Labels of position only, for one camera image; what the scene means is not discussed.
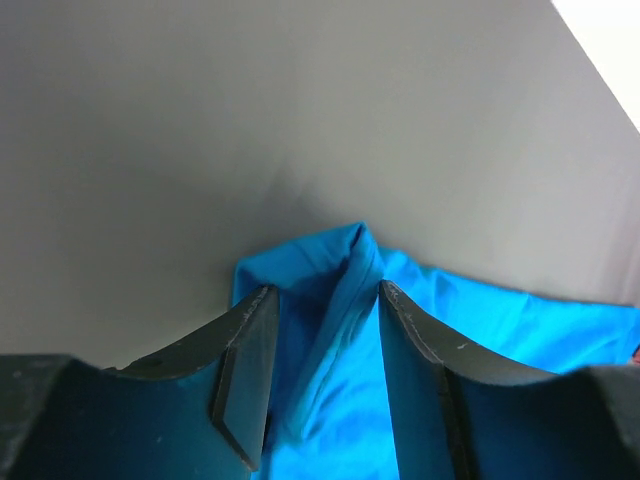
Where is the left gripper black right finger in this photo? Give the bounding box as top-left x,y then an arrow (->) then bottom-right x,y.
379,281 -> 630,479

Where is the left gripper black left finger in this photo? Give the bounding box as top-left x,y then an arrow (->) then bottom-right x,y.
14,286 -> 279,479

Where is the blue t shirt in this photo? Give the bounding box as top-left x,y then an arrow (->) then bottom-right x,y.
232,223 -> 639,479

